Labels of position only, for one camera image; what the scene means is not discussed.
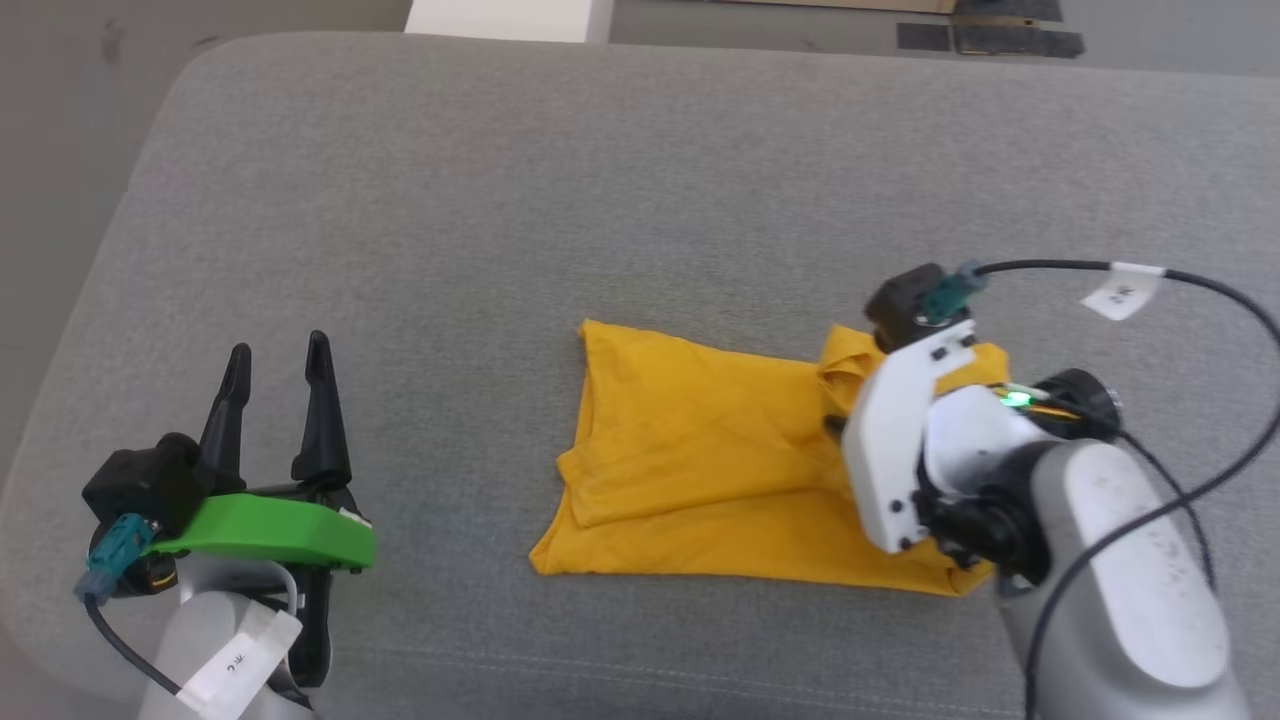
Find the black floor base plate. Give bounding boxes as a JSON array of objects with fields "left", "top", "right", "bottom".
[{"left": 895, "top": 0, "right": 1087, "bottom": 59}]

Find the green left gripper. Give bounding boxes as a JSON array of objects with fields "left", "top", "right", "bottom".
[{"left": 100, "top": 330, "right": 378, "bottom": 601}]

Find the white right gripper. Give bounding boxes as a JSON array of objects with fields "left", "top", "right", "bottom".
[{"left": 824, "top": 320, "right": 1124, "bottom": 556}]

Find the white box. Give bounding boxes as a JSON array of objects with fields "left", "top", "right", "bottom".
[{"left": 404, "top": 0, "right": 614, "bottom": 44}]

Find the yellow printed t-shirt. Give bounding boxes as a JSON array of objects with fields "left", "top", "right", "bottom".
[{"left": 530, "top": 319, "right": 1011, "bottom": 599}]

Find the white cable label tag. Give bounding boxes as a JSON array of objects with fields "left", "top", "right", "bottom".
[
  {"left": 176, "top": 600, "right": 303, "bottom": 720},
  {"left": 1080, "top": 261, "right": 1167, "bottom": 322}
]

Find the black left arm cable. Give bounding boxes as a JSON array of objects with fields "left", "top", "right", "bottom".
[{"left": 74, "top": 514, "right": 189, "bottom": 698}]

